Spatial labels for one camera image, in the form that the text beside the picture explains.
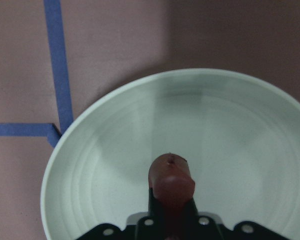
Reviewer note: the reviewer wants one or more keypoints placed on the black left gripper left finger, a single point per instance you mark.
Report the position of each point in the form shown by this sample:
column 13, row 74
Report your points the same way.
column 155, row 208

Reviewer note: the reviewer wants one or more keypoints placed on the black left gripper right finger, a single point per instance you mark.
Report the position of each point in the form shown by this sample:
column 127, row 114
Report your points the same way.
column 190, row 209

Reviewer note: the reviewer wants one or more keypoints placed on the light green plate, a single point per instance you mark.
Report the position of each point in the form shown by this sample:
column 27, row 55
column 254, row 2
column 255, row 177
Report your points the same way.
column 239, row 135

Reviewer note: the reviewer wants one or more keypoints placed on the brown bun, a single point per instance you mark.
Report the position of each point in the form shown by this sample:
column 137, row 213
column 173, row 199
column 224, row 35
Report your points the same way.
column 172, row 186

